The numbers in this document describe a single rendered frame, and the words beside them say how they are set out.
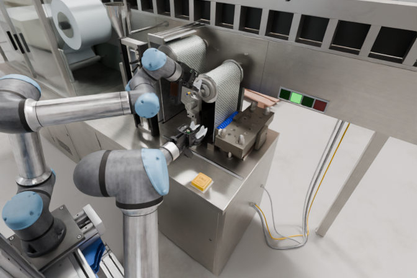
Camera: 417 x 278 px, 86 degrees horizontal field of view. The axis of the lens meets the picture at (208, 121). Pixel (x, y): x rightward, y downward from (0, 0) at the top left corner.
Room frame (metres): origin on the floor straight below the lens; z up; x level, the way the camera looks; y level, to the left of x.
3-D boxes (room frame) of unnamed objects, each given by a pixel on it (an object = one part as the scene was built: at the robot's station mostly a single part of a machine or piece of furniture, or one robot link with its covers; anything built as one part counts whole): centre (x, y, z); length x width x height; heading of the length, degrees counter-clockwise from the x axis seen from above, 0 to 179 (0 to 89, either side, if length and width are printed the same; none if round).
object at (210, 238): (1.54, 0.77, 0.43); 2.52 x 0.64 x 0.86; 56
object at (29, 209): (0.46, 0.66, 0.98); 0.13 x 0.12 x 0.14; 21
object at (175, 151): (0.68, 0.16, 1.11); 0.08 x 0.05 x 0.08; 56
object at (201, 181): (0.69, 0.02, 0.91); 0.07 x 0.07 x 0.02; 56
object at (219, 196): (1.53, 0.78, 0.88); 2.52 x 0.66 x 0.04; 56
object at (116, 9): (1.47, 0.56, 1.50); 0.14 x 0.14 x 0.06
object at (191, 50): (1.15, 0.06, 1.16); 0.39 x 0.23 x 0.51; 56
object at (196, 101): (0.96, 0.08, 1.05); 0.06 x 0.05 x 0.31; 146
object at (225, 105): (1.04, -0.10, 1.12); 0.23 x 0.01 x 0.18; 146
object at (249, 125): (1.00, -0.22, 1.00); 0.40 x 0.16 x 0.06; 146
